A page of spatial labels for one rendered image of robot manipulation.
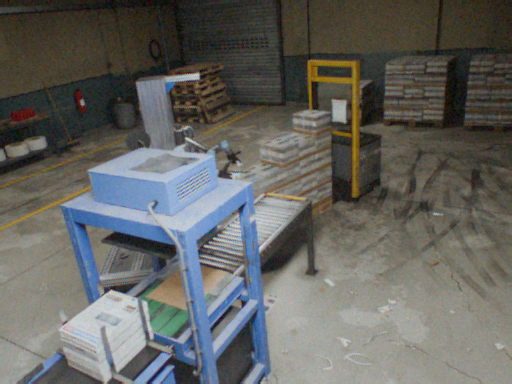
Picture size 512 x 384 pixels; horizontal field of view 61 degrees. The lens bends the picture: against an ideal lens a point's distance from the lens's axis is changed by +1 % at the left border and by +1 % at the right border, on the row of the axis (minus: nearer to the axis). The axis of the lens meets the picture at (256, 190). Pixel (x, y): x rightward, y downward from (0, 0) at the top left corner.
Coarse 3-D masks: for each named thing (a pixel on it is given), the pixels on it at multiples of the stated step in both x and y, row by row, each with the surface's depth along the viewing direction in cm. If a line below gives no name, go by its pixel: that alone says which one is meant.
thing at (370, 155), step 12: (360, 132) 606; (336, 144) 587; (348, 144) 572; (360, 144) 562; (372, 144) 581; (336, 156) 594; (348, 156) 579; (360, 156) 566; (372, 156) 586; (336, 168) 601; (348, 168) 586; (360, 168) 573; (372, 168) 593; (360, 180) 580; (372, 180) 602; (360, 192) 586
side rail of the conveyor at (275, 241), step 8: (304, 208) 397; (296, 216) 384; (304, 216) 400; (288, 224) 371; (296, 224) 385; (280, 232) 359; (288, 232) 372; (272, 240) 348; (280, 240) 360; (264, 248) 337; (272, 248) 349; (264, 256) 338; (240, 272) 309
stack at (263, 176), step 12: (312, 156) 523; (252, 168) 501; (264, 168) 497; (276, 168) 493; (288, 168) 498; (300, 168) 514; (312, 168) 528; (240, 180) 469; (252, 180) 465; (264, 180) 474; (276, 180) 489; (288, 180) 503; (300, 180) 517; (312, 180) 534; (276, 192) 493; (288, 192) 507; (300, 192) 523; (312, 192) 539; (312, 216) 550
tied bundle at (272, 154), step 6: (264, 150) 505; (270, 150) 496; (276, 150) 490; (282, 150) 483; (288, 150) 490; (294, 150) 498; (264, 156) 508; (270, 156) 501; (276, 156) 494; (282, 156) 486; (288, 156) 493; (294, 156) 500; (282, 162) 490
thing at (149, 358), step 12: (144, 348) 247; (48, 360) 246; (60, 360) 245; (132, 360) 239; (144, 360) 239; (156, 360) 239; (168, 360) 247; (48, 372) 237; (60, 372) 236; (72, 372) 235; (120, 372) 232; (132, 372) 231; (144, 372) 231; (156, 372) 241; (168, 372) 242
